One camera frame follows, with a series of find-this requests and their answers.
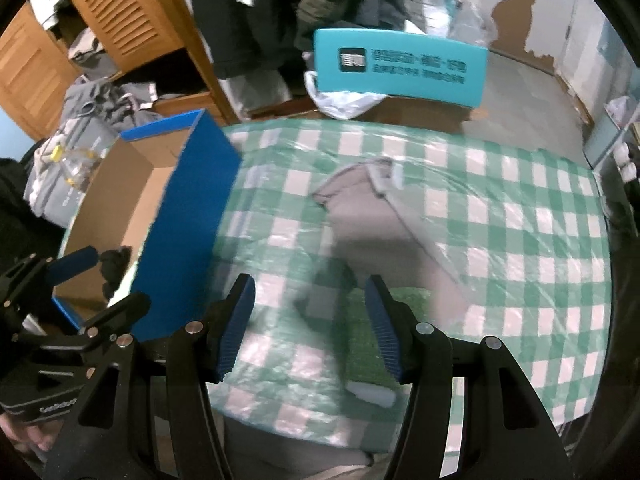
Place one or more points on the person's left hand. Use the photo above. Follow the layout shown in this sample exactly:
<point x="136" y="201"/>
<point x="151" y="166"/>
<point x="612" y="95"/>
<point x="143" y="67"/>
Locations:
<point x="33" y="442"/>

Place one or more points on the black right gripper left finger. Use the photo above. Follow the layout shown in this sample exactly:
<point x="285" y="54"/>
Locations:
<point x="227" y="321"/>

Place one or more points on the metal shoe rack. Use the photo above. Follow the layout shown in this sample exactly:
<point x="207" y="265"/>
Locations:
<point x="612" y="152"/>

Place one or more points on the black sock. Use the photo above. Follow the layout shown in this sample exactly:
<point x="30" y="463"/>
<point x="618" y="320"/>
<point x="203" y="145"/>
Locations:
<point x="113" y="266"/>

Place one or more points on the brown cardboard box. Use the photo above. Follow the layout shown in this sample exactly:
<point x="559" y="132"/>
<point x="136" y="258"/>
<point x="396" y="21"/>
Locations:
<point x="425" y="114"/>

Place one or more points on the blue cardboard box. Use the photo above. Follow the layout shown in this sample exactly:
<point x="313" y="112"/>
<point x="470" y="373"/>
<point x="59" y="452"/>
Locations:
<point x="161" y="190"/>

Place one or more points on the green checkered tablecloth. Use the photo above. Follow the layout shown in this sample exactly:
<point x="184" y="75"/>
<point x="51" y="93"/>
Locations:
<point x="478" y="238"/>

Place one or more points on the dark hanging jacket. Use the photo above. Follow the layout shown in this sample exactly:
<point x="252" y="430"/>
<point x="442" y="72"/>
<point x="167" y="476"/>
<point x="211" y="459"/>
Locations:
<point x="250" y="35"/>

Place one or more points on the grey fleece glove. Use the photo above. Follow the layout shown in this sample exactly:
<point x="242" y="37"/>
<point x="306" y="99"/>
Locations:
<point x="376" y="230"/>

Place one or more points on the teal printed box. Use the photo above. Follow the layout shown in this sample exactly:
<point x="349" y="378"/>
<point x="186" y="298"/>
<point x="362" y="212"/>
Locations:
<point x="400" y="64"/>

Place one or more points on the grey tote bag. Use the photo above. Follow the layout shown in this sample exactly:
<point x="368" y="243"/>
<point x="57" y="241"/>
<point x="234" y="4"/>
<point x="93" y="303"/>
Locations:
<point x="63" y="167"/>

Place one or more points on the green foam sponge cloth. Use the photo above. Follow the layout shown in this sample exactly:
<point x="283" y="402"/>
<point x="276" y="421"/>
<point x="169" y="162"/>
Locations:
<point x="366" y="376"/>

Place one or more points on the grey clothes pile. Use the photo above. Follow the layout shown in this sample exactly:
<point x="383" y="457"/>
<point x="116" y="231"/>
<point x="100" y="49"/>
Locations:
<point x="122" y="106"/>

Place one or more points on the white plastic bag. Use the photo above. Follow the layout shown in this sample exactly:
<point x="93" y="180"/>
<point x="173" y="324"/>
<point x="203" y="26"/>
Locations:
<point x="340" y="105"/>

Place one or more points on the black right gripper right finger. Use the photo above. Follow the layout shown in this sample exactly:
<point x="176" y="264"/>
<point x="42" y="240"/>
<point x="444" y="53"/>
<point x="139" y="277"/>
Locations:
<point x="394" y="326"/>

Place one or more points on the wooden louvered wardrobe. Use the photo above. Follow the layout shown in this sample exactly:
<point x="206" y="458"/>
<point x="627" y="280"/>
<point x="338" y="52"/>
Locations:
<point x="36" y="72"/>

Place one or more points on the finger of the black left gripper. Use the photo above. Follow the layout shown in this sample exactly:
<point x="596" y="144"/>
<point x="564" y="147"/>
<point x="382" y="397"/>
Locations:
<point x="67" y="267"/>
<point x="119" y="318"/>

